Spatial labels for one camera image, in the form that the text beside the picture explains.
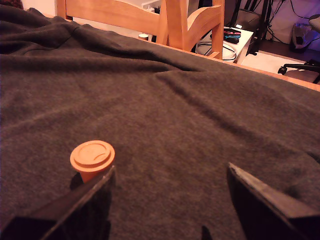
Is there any grey plastic bag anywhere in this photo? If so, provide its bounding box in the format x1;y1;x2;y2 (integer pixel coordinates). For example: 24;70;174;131
290;22;316;50

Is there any white coiled cable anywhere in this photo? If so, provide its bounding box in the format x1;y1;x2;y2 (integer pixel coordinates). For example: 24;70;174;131
197;41;237;61

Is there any black office chair base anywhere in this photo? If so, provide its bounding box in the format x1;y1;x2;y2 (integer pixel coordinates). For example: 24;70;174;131
277;59;320;85

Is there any white side table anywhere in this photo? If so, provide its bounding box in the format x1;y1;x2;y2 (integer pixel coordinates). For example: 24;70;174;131
196;26;255;65

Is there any black stand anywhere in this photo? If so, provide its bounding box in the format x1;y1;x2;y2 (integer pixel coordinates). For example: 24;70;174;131
249;0;272;56

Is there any dark grey blanket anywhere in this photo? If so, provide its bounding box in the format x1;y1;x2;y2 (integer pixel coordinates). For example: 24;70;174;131
0;4;320;240

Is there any red and black box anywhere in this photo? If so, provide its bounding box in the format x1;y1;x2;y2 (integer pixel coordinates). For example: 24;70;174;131
223;27;242;40

